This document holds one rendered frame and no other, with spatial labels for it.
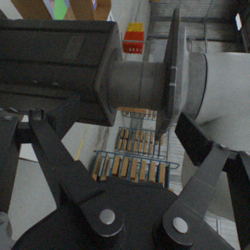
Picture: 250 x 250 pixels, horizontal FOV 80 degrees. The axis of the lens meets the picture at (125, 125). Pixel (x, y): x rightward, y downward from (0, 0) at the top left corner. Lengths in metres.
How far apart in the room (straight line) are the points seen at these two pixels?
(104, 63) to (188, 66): 0.15
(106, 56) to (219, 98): 0.22
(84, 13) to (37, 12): 0.33
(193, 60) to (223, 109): 0.11
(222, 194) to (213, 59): 0.27
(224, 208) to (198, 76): 0.28
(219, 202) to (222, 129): 0.16
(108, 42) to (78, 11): 0.57
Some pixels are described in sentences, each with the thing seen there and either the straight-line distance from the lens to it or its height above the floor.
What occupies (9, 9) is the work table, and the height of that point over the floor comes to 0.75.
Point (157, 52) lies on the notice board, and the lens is 4.63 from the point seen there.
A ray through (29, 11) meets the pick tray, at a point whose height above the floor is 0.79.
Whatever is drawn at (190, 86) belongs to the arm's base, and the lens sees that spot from 0.30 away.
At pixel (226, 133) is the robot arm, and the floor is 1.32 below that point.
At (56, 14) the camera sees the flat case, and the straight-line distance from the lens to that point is 0.72.
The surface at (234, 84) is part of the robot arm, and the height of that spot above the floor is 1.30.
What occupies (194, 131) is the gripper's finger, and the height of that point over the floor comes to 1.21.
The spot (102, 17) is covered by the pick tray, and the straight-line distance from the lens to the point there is 1.10.
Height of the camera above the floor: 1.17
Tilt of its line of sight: 9 degrees down
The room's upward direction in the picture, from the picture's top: 98 degrees clockwise
